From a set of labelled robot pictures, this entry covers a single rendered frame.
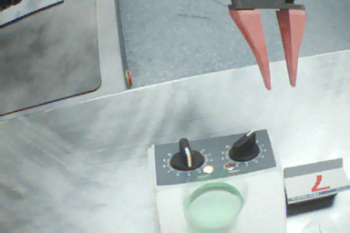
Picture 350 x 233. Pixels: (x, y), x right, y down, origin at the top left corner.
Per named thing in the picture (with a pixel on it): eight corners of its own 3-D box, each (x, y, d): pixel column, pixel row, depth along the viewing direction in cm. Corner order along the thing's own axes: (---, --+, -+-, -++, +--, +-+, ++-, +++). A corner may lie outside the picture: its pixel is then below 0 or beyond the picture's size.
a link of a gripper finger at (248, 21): (319, 88, 43) (302, -10, 41) (251, 98, 43) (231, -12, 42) (303, 79, 50) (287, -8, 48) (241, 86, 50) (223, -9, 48)
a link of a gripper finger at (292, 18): (319, 88, 43) (302, -10, 41) (250, 98, 43) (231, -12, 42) (303, 79, 50) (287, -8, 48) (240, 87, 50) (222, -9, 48)
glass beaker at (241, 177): (204, 251, 43) (205, 233, 36) (171, 216, 46) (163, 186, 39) (258, 217, 45) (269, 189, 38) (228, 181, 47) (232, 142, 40)
